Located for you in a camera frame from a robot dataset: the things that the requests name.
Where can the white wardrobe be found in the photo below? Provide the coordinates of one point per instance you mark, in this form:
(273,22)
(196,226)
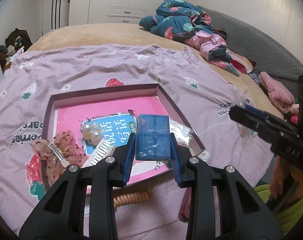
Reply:
(57,14)

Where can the white earring card bag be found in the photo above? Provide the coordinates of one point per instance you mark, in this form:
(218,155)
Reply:
(184,136)

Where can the pink strawberry print blanket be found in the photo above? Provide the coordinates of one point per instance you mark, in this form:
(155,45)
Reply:
(203,96)

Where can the maroon snap hair clip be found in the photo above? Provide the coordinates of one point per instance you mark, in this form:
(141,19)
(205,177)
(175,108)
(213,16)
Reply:
(184,211)

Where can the grey padded headboard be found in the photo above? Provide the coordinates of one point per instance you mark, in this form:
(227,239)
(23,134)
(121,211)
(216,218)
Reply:
(270,56)

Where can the white claw hair clip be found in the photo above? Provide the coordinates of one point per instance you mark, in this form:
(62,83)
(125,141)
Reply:
(103,149)

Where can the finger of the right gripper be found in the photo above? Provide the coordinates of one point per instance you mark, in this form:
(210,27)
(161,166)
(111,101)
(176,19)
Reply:
(266,117)
(265,130)

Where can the small blue plastic box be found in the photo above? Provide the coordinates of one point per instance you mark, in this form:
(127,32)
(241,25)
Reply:
(153,138)

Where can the black backpack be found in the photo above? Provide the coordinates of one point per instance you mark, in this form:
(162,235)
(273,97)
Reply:
(18,39)

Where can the dark cardboard tray box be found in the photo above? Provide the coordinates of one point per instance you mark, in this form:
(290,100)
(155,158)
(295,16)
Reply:
(108,94)

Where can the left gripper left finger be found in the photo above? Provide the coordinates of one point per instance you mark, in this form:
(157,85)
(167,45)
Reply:
(79,205)

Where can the teal floral quilt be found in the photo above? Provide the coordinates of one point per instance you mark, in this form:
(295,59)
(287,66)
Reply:
(177,20)

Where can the dotted mesh bow hair clip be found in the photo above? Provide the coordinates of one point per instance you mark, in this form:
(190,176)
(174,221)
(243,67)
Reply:
(59,154)

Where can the pearl hair accessory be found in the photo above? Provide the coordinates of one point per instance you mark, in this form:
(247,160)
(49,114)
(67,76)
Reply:
(92,133)

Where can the pink book in tray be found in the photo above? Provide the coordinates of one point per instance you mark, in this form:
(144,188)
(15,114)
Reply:
(112,116)

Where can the pink pajama garment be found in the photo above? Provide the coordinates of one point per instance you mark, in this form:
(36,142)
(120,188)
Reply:
(212,47)

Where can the pink fuzzy cloth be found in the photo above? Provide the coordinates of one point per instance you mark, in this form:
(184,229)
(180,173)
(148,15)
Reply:
(280,97)

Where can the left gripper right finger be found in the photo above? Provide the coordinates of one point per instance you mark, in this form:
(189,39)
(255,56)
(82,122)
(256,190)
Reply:
(223,203)

